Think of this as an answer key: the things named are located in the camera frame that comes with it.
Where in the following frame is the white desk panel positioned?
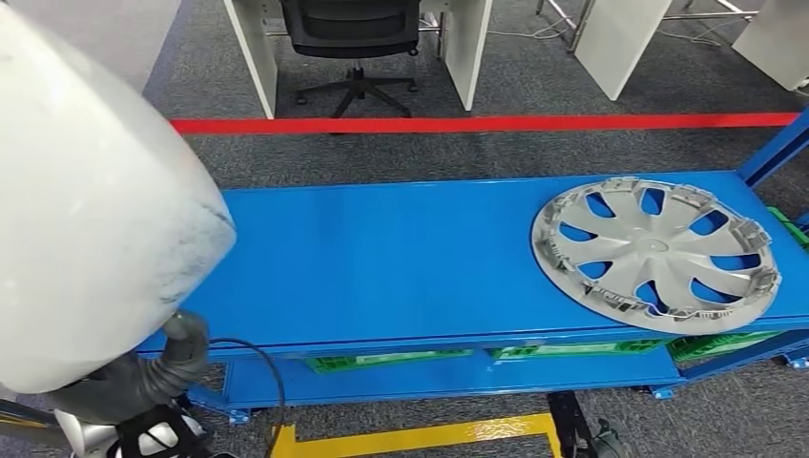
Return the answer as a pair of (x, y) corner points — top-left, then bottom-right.
(732, 0), (809, 94)
(5, 0), (182, 94)
(572, 0), (675, 102)

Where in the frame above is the silver plastic hubcap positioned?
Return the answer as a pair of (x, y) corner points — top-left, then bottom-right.
(530, 177), (783, 336)

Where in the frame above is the blue metal shelf rack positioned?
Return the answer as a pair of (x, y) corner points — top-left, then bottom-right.
(135, 107), (809, 426)

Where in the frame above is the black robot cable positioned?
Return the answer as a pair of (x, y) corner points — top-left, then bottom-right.
(207, 338), (286, 458)

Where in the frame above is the large white plastic part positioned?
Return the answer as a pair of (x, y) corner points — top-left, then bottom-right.
(0, 5), (239, 396)

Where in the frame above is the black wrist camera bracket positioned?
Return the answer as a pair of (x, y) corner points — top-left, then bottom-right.
(115, 404), (211, 458)

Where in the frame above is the black office chair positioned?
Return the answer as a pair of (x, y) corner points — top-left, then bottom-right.
(280, 0), (424, 120)

